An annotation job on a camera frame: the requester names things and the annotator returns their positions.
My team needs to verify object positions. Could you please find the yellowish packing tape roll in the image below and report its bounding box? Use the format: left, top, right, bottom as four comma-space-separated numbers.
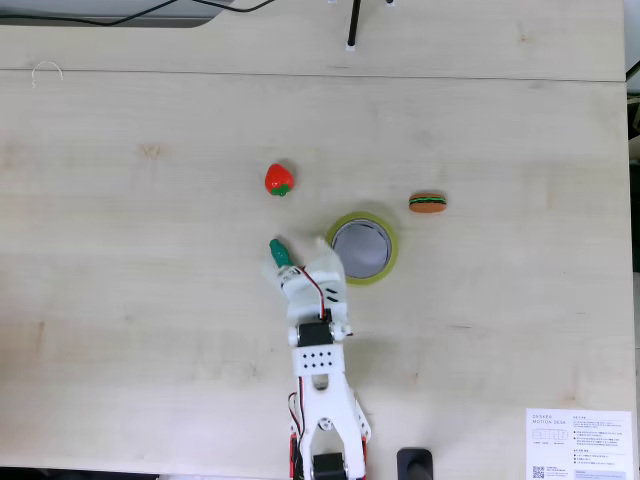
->
325, 210, 402, 288

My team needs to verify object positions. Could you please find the red toy strawberry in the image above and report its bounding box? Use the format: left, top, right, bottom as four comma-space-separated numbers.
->
263, 162, 296, 198

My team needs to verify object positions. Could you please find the toy hamburger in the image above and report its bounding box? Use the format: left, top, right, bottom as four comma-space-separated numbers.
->
407, 190, 449, 216

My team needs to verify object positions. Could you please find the black monitor stand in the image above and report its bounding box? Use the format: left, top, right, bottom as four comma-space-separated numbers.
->
396, 446, 435, 480

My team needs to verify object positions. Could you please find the white printed paper sheet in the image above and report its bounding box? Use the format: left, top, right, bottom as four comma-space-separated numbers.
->
525, 408, 633, 480

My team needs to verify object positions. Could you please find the red white servo cable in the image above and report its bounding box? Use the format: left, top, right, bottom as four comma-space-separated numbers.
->
298, 266, 332, 321

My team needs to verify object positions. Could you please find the black camera tripod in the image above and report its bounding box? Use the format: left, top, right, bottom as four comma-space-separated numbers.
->
326, 0, 399, 53

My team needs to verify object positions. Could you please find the black cable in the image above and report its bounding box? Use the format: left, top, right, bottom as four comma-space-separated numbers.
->
0, 0, 277, 27

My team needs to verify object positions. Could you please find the thin white wire loop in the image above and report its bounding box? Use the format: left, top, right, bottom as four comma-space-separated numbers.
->
30, 60, 65, 90

